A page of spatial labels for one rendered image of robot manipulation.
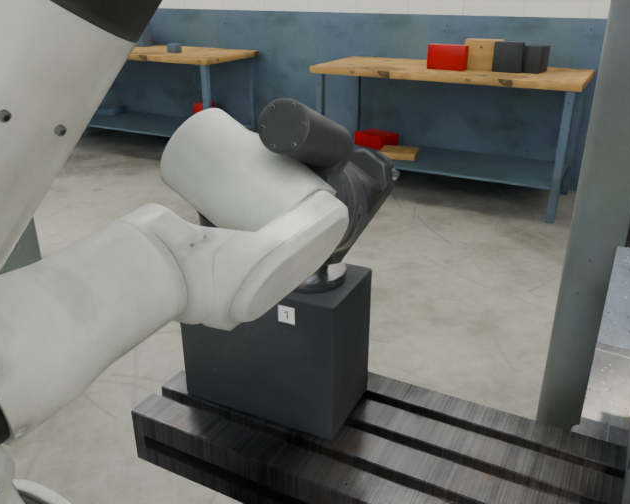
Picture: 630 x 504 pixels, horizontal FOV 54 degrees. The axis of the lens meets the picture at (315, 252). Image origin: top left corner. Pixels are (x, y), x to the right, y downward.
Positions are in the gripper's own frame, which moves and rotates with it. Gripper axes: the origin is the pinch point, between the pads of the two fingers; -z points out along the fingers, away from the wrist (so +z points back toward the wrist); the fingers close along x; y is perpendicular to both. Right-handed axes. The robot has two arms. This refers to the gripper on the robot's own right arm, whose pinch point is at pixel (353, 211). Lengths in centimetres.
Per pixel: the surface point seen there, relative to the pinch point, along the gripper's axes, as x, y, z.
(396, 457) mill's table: -21.7, -19.2, -10.6
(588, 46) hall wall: 131, 36, -401
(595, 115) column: 26.8, -11.6, -34.8
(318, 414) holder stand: -23.7, -9.0, -9.1
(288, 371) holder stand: -21.4, -3.1, -7.7
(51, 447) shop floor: -139, 63, -101
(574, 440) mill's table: -8.8, -34.6, -20.7
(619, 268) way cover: 11.7, -27.8, -39.5
